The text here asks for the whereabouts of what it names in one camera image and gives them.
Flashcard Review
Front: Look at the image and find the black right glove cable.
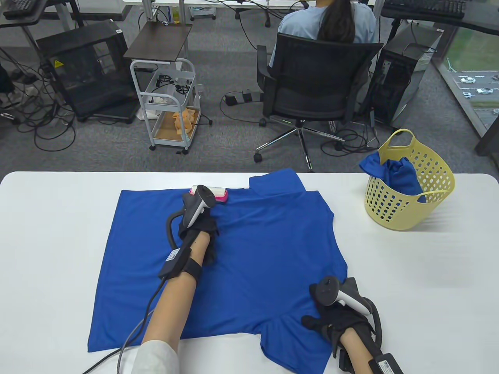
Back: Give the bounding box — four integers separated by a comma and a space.
365, 298, 383, 347

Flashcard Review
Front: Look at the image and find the black foot pedal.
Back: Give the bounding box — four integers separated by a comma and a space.
225, 90, 264, 106

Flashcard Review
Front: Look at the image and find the black mesh office chair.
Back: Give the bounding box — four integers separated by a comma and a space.
257, 33, 384, 173

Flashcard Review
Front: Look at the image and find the black glove cable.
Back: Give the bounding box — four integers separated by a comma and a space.
365, 298, 383, 347
80, 210, 186, 374

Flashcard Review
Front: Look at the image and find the blue t-shirt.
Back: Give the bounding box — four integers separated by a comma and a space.
359, 151, 427, 204
88, 168, 347, 374

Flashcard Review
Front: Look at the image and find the person's left hand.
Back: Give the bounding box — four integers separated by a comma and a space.
179, 213, 219, 267

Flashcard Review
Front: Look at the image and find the brown side table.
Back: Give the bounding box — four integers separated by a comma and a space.
124, 22, 193, 65

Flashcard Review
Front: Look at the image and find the white desk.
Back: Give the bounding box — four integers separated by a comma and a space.
124, 0, 308, 22

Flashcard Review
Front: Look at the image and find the black open computer case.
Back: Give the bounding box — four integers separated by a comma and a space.
35, 20, 141, 123

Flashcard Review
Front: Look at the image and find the small white storage cart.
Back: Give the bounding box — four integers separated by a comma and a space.
190, 5, 217, 21

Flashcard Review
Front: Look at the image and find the black left wrist camera strap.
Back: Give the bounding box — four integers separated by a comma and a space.
158, 246, 203, 280

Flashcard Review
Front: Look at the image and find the person's left forearm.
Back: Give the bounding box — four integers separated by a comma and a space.
140, 231, 210, 347

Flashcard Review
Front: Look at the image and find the black keyboard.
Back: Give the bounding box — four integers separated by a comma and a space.
384, 0, 466, 19
3, 0, 46, 19

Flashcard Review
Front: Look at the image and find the person's right forearm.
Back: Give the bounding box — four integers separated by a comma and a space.
338, 327, 377, 374

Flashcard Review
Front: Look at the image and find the person's white shirt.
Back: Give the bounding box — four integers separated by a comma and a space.
131, 340, 180, 374

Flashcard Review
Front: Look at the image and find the dark grey right hand controller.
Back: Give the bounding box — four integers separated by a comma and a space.
310, 276, 372, 315

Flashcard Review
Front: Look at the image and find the black desk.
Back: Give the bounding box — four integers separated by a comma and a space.
380, 0, 499, 37
0, 0, 131, 30

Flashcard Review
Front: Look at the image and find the pink lint roller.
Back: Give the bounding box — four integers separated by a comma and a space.
190, 186, 228, 203

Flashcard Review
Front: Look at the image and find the white rolling cart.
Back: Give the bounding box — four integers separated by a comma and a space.
130, 58, 203, 154

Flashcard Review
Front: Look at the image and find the black right wrist camera strap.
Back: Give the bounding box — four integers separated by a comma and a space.
368, 353, 404, 374

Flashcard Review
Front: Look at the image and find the dark grey left hand controller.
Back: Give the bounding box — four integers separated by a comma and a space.
182, 185, 216, 228

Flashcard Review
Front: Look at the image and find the yellow perforated plastic basket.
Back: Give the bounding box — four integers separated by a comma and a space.
365, 129, 456, 231

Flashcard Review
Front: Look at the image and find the dark grey hand controller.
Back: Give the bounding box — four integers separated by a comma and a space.
182, 185, 216, 228
310, 276, 372, 315

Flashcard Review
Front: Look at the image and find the black left glove cable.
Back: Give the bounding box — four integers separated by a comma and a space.
80, 210, 186, 374

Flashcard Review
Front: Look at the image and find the person's right hand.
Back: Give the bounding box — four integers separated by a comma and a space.
301, 304, 375, 357

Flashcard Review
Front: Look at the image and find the orange cloth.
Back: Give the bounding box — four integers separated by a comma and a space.
173, 109, 197, 136

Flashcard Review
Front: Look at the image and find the black computer tower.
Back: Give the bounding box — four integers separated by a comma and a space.
370, 23, 444, 127

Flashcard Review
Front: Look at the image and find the black wrist camera strap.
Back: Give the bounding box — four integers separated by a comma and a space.
158, 246, 203, 280
368, 353, 404, 374

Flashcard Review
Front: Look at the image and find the tangle of black cables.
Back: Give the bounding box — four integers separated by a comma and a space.
0, 62, 76, 152
322, 115, 380, 153

